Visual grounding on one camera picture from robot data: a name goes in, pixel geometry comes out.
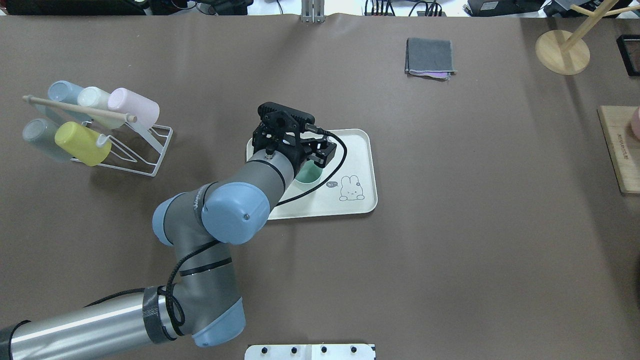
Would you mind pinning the green cup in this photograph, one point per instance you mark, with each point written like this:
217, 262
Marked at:
309, 174

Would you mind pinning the grey folded cloth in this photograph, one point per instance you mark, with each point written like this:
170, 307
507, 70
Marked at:
430, 58

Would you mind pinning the yellow cup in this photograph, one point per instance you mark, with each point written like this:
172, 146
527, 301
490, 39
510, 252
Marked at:
88, 146

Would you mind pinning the pink cup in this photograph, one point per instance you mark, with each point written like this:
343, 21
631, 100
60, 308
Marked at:
125, 101

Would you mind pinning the cream white cup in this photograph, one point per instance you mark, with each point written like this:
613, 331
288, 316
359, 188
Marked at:
95, 98

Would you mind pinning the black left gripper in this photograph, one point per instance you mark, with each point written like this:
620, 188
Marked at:
300, 154

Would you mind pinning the cream rabbit tray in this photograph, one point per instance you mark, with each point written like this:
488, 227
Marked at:
352, 190

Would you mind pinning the grey cup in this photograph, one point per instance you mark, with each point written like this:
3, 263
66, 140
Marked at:
40, 133

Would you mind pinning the bamboo cutting board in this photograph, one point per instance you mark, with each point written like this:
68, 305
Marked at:
623, 147

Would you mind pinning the aluminium frame post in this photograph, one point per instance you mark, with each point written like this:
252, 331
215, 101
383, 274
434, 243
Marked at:
313, 11

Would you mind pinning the pink bowl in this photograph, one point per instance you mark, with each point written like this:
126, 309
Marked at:
635, 123

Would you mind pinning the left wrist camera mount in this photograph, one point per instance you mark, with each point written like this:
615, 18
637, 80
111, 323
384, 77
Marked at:
280, 124

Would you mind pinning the light blue cup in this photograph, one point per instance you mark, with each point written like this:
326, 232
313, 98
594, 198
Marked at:
68, 92

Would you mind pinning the black tray corner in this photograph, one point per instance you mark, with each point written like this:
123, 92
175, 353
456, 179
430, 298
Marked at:
629, 48

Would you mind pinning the white cup rack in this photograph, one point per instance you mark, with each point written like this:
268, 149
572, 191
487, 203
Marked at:
135, 149

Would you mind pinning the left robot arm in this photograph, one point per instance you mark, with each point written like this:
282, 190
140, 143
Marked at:
200, 297

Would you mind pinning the wooden mug tree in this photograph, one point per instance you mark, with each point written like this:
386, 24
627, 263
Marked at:
565, 52

